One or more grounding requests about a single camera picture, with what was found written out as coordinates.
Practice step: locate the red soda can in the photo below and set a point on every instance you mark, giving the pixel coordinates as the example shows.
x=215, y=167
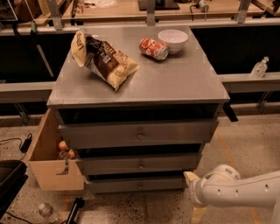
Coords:
x=151, y=47

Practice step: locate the wooden side box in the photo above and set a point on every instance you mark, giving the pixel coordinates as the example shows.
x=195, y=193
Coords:
x=52, y=173

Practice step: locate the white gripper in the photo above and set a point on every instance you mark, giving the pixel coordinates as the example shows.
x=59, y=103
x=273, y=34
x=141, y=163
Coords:
x=194, y=189

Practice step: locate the red apple upper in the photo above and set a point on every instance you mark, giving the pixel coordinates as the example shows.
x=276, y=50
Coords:
x=62, y=146

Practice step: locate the red apple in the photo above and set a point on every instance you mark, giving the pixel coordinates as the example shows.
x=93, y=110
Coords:
x=71, y=154
x=62, y=146

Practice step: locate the white bowl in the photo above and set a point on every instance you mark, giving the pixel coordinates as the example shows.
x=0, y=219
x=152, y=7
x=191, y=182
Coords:
x=174, y=39

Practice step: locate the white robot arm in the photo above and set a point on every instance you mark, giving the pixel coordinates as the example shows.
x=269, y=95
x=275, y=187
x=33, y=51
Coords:
x=259, y=191

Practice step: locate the black bin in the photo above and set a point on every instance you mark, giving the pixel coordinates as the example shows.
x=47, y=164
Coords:
x=12, y=178

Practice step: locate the black power adapter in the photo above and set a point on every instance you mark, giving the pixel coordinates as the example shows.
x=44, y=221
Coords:
x=26, y=144

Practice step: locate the grey drawer cabinet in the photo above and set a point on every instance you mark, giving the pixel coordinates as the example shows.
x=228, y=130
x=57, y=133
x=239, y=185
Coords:
x=182, y=87

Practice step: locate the black clamp tool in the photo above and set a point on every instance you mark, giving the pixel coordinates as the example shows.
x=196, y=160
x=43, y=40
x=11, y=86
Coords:
x=78, y=203

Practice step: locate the clear sanitizer bottle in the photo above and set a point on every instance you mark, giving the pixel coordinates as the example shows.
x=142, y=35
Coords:
x=260, y=68

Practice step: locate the grey drawer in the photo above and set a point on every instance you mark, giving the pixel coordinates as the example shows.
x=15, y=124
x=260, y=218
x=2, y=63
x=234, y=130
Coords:
x=145, y=184
x=120, y=134
x=139, y=163

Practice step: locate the grey middle drawer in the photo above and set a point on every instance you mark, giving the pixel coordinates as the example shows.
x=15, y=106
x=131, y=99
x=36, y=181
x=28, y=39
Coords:
x=139, y=163

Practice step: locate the clear plastic water bottle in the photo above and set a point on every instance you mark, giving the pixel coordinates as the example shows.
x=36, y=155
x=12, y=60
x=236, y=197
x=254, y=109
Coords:
x=48, y=213

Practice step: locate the yellow brown chip bag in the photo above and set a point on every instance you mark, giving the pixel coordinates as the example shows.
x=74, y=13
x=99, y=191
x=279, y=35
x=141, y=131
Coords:
x=102, y=58

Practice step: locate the grey bottom drawer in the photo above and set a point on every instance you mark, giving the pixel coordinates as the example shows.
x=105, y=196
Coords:
x=145, y=184

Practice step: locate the red apple lower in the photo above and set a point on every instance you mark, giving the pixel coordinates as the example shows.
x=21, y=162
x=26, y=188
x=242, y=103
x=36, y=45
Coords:
x=71, y=154

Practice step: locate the grey top drawer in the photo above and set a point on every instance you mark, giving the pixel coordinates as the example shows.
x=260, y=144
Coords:
x=120, y=134

